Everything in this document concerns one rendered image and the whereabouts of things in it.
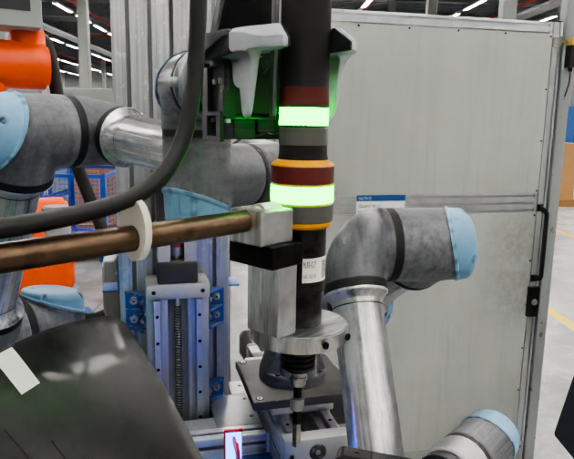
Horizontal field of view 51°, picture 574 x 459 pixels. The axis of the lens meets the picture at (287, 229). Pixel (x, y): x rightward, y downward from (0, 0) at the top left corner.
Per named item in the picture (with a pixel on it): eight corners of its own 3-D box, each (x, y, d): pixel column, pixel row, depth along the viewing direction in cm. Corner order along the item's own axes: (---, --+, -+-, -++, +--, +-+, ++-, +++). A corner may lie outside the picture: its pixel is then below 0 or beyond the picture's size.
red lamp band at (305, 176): (305, 187, 39) (306, 168, 39) (257, 181, 42) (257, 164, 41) (346, 182, 42) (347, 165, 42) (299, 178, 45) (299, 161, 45)
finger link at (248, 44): (289, 119, 37) (261, 118, 46) (291, 19, 36) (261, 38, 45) (239, 119, 37) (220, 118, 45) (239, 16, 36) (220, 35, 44)
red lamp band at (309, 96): (306, 105, 39) (307, 86, 38) (269, 105, 41) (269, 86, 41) (339, 107, 41) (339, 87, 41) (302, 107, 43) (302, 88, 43)
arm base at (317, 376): (252, 364, 141) (253, 324, 140) (314, 360, 145) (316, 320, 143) (267, 392, 127) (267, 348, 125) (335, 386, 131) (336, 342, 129)
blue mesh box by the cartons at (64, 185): (29, 260, 671) (24, 171, 653) (70, 239, 795) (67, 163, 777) (108, 262, 671) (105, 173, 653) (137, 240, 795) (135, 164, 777)
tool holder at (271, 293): (282, 373, 37) (286, 217, 36) (208, 343, 42) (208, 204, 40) (367, 337, 44) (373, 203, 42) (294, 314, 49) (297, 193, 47)
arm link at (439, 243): (312, 285, 142) (390, 194, 91) (373, 282, 145) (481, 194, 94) (317, 336, 138) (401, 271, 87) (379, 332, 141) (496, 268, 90)
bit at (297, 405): (293, 440, 46) (294, 375, 45) (305, 443, 45) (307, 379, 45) (286, 445, 45) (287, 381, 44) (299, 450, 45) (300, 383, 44)
